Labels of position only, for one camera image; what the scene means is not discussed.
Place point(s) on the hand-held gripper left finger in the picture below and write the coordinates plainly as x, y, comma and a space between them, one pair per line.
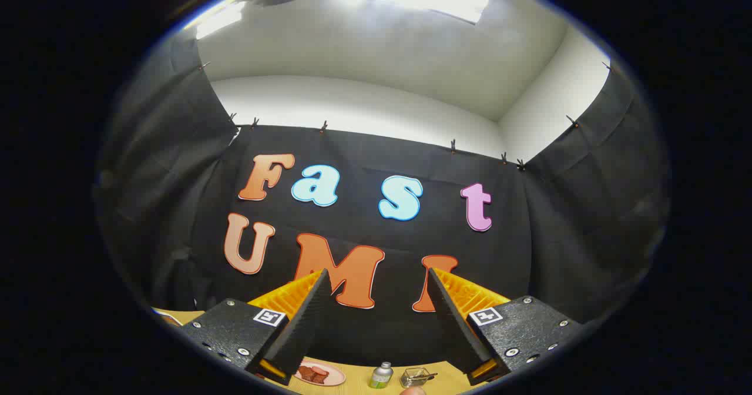
305, 324

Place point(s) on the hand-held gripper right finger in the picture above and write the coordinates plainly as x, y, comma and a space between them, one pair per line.
452, 324

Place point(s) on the dark red meat slices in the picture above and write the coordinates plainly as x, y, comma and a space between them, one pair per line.
311, 374

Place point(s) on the pink oval plate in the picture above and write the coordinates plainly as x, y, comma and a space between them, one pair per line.
336, 377

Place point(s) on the silver bottle with green label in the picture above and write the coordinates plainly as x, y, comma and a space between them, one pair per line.
380, 377

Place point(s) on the row of black clips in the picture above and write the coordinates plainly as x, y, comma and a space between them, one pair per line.
453, 146

